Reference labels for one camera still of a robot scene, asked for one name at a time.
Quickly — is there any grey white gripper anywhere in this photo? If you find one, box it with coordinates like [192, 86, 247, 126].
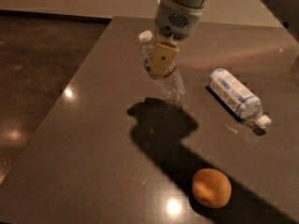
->
[150, 0, 204, 79]

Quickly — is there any clear water bottle red label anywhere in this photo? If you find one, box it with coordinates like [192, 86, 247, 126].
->
[138, 30, 186, 105]

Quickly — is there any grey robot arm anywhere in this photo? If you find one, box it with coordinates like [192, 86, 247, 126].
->
[155, 0, 299, 77]

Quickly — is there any lying bottle blue white label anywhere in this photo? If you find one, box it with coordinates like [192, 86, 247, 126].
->
[208, 68, 271, 129]

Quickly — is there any orange fruit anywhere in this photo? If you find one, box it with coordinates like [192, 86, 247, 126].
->
[192, 168, 232, 208]

